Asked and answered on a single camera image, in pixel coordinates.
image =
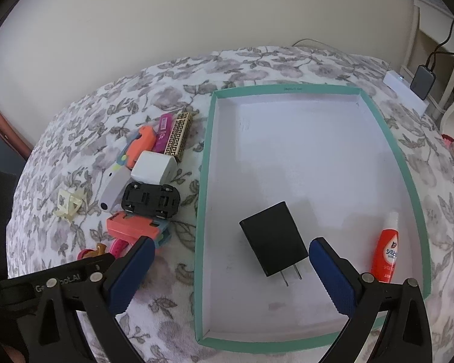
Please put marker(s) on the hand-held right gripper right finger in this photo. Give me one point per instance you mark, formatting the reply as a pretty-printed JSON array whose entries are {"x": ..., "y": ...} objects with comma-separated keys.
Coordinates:
[{"x": 331, "y": 279}]

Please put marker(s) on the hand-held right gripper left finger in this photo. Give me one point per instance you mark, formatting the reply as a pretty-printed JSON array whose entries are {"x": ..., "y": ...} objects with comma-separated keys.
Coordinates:
[{"x": 130, "y": 276}]

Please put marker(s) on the pink toy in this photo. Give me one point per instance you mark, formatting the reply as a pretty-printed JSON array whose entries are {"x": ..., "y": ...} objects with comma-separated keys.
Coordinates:
[{"x": 119, "y": 248}]

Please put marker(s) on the black charger adapter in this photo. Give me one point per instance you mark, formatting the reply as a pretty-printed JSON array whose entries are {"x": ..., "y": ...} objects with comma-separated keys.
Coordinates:
[{"x": 274, "y": 238}]

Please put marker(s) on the black toy car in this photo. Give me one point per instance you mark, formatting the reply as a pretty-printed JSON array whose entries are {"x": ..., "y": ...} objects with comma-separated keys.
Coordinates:
[{"x": 147, "y": 198}]

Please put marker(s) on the grey white handheld device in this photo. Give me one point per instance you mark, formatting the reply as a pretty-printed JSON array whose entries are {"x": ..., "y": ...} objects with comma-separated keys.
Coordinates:
[{"x": 113, "y": 191}]

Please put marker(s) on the teal plastic tray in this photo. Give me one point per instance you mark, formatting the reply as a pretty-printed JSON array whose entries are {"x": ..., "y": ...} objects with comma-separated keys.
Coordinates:
[{"x": 287, "y": 151}]

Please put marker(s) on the red glue bottle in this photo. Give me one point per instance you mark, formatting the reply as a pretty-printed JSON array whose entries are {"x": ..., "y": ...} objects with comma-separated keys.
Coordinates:
[{"x": 386, "y": 249}]

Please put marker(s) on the cream plastic clip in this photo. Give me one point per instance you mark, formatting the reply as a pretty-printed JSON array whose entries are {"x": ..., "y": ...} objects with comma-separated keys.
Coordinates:
[{"x": 66, "y": 204}]

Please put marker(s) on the yellow sticky note pad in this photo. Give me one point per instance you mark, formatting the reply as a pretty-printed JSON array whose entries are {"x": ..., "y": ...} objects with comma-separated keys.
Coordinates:
[{"x": 119, "y": 165}]

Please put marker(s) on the white charger cube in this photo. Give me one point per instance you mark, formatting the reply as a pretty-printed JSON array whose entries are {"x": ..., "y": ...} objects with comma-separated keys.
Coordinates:
[{"x": 153, "y": 166}]

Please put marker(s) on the blue orange toy gun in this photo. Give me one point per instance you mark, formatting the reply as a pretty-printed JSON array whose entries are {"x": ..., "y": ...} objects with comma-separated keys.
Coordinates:
[{"x": 142, "y": 145}]

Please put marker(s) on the gold patterned lighter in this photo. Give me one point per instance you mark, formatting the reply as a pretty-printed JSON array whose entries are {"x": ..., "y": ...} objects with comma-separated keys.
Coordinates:
[{"x": 177, "y": 136}]

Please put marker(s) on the white power strip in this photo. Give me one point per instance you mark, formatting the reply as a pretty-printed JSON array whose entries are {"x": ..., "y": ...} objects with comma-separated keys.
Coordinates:
[{"x": 401, "y": 87}]

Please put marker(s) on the dark grey charger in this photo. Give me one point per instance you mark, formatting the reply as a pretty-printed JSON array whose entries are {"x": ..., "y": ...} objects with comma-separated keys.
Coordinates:
[{"x": 423, "y": 81}]

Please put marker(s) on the floral blanket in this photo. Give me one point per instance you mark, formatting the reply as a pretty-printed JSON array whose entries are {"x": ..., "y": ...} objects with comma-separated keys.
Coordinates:
[{"x": 287, "y": 64}]

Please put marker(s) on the white furniture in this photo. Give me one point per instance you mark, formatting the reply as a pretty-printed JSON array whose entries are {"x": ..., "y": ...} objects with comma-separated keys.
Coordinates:
[{"x": 435, "y": 15}]

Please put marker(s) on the red-brown frame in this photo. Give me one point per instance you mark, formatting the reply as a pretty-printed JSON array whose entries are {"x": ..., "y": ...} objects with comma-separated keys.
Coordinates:
[{"x": 11, "y": 132}]

